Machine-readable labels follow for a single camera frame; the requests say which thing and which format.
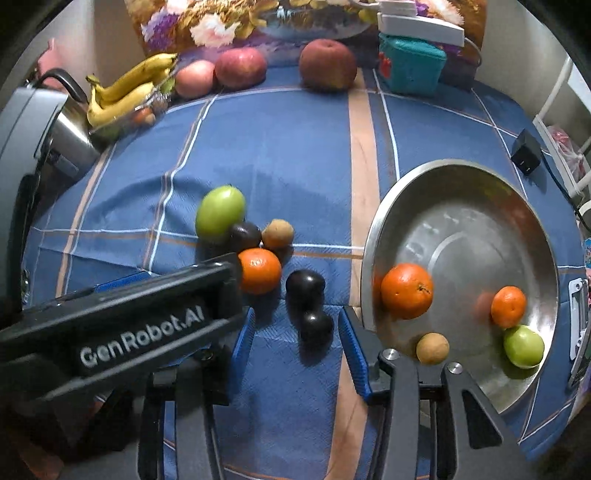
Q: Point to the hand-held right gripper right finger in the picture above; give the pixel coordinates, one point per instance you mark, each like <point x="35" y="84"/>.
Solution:
<point x="355" y="355"/>

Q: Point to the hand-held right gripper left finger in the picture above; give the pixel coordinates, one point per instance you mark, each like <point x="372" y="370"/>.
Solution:
<point x="244" y="341"/>

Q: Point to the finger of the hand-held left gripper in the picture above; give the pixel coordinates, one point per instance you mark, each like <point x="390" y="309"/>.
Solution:
<point x="122" y="281"/>

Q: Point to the dark purple plum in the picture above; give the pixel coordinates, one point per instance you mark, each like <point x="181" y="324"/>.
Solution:
<point x="304" y="286"/>
<point x="316" y="325"/>
<point x="243" y="235"/>

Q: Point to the orange tangerine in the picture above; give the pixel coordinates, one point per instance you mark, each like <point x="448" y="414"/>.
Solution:
<point x="259" y="270"/>
<point x="407" y="290"/>
<point x="508" y="306"/>

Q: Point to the brown kiwi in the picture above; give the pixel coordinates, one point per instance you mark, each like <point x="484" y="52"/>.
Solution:
<point x="432" y="347"/>
<point x="277" y="233"/>

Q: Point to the oval green jujube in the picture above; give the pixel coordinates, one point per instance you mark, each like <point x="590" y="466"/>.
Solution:
<point x="220" y="213"/>

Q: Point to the round stainless steel plate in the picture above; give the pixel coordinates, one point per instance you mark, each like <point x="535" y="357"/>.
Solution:
<point x="461" y="240"/>

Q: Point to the round green jujube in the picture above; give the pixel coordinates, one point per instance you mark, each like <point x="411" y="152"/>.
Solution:
<point x="523" y="345"/>

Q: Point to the stainless steel kettle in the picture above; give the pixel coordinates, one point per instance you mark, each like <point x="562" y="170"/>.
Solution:
<point x="69" y="134"/>

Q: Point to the clear plastic tray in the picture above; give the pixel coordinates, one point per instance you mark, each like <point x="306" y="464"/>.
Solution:
<point x="138" y="123"/>

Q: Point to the yellow banana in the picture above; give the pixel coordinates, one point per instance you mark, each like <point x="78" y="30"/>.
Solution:
<point x="138" y="74"/>
<point x="120" y="104"/>

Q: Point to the blue plaid tablecloth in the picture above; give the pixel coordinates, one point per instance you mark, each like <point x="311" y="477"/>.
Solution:
<point x="286" y="152"/>

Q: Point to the pink apple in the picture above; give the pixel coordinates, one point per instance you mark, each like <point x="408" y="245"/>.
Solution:
<point x="194" y="79"/>

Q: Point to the white phone stand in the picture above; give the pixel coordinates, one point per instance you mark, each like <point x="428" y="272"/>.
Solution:
<point x="579" y="323"/>

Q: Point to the colourful round tin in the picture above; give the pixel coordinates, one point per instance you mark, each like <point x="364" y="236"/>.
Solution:
<point x="587" y="253"/>

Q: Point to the black power adapter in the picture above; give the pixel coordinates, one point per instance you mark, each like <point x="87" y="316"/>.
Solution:
<point x="526" y="152"/>

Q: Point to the floral painting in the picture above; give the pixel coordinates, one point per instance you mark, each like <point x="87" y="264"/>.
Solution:
<point x="207" y="23"/>

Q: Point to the dark red apple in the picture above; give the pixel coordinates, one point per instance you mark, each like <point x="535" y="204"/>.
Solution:
<point x="328" y="64"/>

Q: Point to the teal plastic box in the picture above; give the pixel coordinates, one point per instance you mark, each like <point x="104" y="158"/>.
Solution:
<point x="411" y="69"/>

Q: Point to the clear plastic bag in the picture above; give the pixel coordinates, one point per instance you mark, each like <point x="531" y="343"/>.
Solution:
<point x="565" y="147"/>

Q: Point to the clear glass container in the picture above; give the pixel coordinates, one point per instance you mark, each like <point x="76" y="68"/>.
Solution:
<point x="461" y="69"/>

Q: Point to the white plastic shelf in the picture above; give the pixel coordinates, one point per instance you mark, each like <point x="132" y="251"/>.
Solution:
<point x="551" y="99"/>

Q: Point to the white gooseneck desk lamp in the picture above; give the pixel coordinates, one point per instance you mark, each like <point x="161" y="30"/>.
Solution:
<point x="415" y="25"/>

